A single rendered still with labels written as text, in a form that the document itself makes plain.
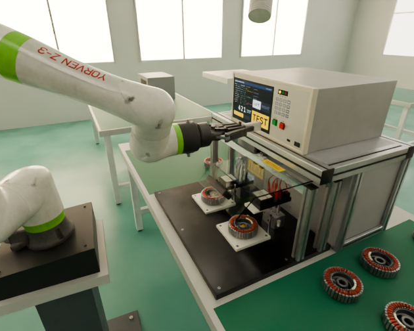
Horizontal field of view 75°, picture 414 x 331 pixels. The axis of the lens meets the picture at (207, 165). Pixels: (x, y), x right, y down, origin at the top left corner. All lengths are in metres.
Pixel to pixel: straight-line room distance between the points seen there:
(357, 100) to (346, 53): 7.74
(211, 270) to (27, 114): 4.97
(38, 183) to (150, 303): 1.15
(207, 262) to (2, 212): 0.60
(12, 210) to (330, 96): 0.94
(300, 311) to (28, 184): 0.85
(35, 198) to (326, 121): 0.90
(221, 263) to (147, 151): 0.46
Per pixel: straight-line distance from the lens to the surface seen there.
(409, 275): 1.16
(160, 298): 1.87
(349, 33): 8.69
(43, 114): 5.57
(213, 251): 1.00
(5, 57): 0.78
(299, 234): 0.94
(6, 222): 0.86
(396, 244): 1.27
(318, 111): 0.89
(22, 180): 0.93
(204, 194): 1.21
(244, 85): 1.11
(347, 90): 0.96
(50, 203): 0.97
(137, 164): 1.68
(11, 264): 1.05
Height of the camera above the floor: 1.46
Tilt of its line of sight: 26 degrees down
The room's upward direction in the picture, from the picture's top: straight up
